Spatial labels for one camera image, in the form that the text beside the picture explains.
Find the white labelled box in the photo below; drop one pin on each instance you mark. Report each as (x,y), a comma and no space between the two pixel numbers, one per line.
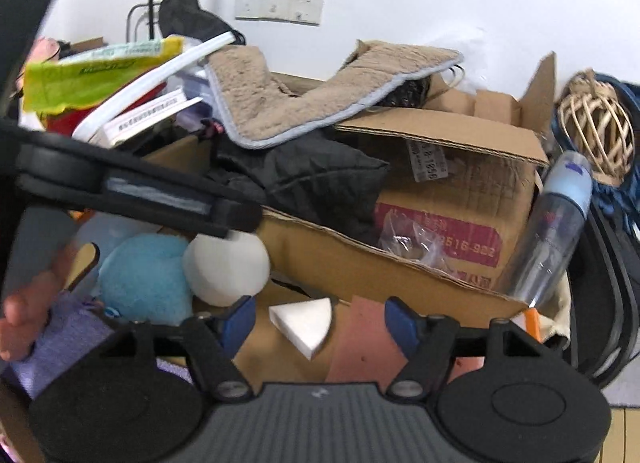
(145,115)

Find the pink soft item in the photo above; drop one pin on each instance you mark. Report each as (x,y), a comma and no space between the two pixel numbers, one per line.
(45,50)

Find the red container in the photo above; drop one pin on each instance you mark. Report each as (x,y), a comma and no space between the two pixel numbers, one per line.
(65,120)

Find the white wedge sponge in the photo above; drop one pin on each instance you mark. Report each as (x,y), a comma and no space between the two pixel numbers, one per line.
(305,323)

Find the clear water bottle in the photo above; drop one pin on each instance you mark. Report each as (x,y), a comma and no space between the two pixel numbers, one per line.
(555,223)

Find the pink sponge block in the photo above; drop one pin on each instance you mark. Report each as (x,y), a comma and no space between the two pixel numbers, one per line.
(360,343)

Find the black quilted cloth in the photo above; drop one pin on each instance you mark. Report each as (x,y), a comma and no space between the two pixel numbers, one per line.
(310,173)

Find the cardboard box with red label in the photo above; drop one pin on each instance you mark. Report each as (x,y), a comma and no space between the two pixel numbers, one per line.
(480,183)

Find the blue plush toy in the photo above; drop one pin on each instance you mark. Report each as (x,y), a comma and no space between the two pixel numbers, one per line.
(145,278)

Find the purple fluffy headband with bow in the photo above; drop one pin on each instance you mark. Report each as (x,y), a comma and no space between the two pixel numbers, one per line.
(65,338)

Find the cream cloth bag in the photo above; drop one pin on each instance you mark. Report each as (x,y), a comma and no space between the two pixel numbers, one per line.
(555,313)

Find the black bag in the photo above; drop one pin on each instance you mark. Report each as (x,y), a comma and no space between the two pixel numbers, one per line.
(610,293)

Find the person's left hand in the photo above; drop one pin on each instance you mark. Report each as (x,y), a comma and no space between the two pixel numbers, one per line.
(25,318)

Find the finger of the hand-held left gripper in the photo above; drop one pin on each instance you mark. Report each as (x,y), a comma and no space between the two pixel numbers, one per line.
(65,168)

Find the white plastic band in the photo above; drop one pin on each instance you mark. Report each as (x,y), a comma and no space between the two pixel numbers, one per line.
(150,80)

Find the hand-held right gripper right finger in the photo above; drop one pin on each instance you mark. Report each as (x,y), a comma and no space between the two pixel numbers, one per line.
(400,325)

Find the beige fleece cloth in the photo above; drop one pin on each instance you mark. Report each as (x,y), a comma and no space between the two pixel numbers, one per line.
(260,93)

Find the white foam cylinder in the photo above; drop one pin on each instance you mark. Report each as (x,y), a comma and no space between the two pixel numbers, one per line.
(225,268)

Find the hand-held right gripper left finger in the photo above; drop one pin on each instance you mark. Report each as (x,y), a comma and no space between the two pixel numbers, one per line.
(237,323)

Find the green packet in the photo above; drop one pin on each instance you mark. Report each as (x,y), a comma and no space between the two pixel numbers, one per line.
(75,78)

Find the black garment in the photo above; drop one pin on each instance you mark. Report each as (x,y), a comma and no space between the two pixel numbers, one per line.
(185,13)

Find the clear plastic wrapper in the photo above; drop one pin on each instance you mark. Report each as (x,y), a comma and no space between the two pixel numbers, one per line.
(410,243)

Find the wicker ball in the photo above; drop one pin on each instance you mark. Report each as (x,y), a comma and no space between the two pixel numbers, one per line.
(595,123)

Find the triple wall socket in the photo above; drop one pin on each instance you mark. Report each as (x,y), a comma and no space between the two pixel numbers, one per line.
(277,5)

